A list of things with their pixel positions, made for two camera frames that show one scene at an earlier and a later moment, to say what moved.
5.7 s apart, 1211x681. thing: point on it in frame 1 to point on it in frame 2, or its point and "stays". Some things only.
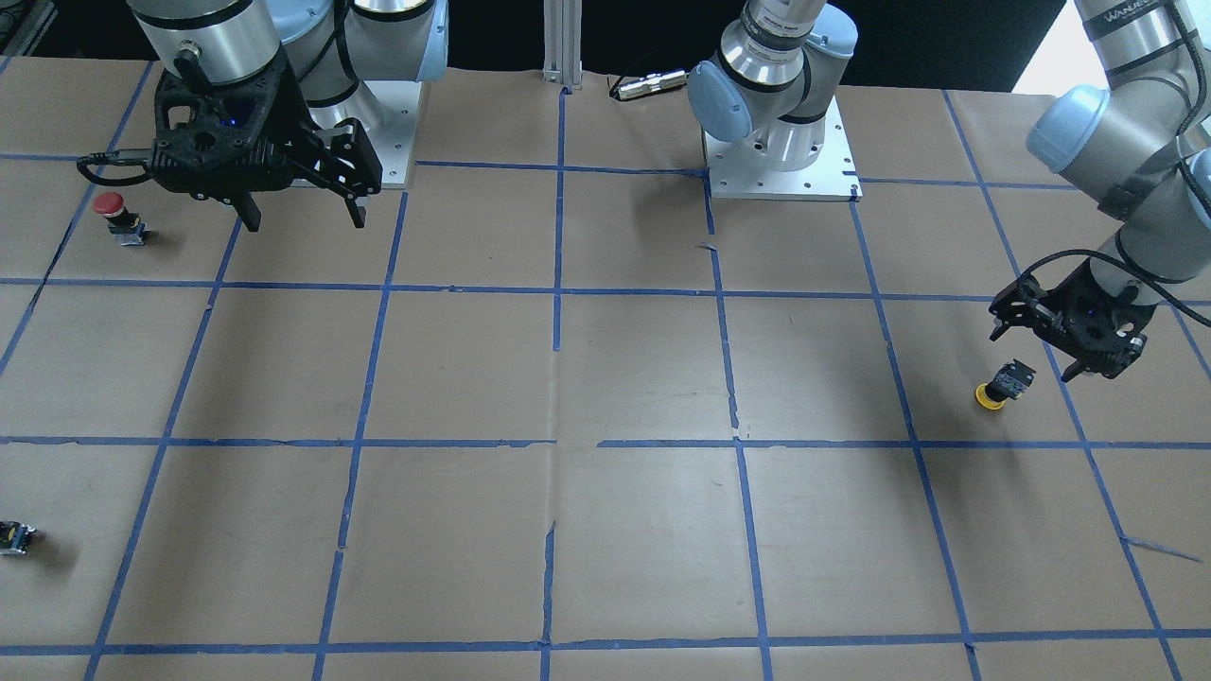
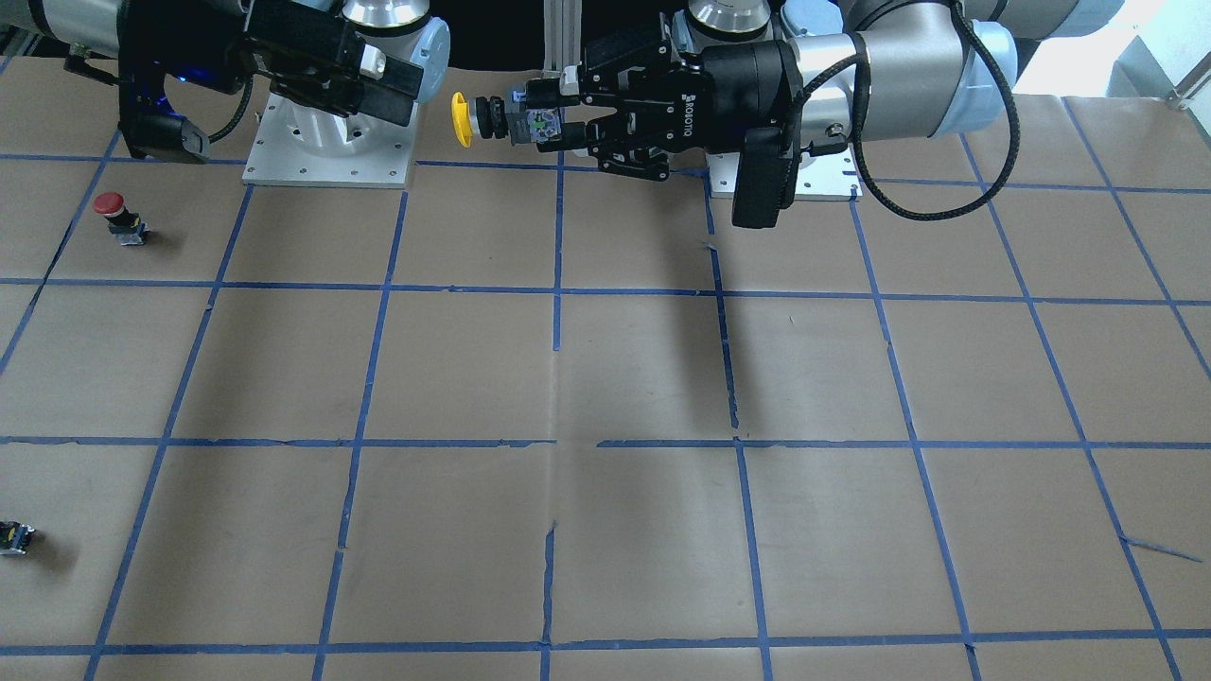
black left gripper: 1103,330 to 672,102
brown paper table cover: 552,413 stays
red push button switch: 125,225 stays
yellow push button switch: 1009,383 to 487,117
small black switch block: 14,537 stays
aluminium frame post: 562,43 stays
